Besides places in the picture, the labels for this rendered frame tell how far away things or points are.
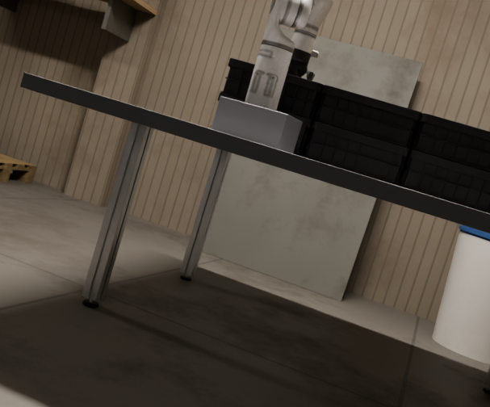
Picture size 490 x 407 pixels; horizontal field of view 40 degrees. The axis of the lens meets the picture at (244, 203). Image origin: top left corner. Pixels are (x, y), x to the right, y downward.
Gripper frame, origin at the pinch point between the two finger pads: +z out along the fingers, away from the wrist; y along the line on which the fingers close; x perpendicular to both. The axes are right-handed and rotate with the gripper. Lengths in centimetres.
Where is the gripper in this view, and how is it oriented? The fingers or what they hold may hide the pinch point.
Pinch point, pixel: (285, 94)
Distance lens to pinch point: 218.2
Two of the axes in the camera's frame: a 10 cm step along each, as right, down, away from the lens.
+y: 9.0, 3.3, -2.8
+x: 3.0, -0.2, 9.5
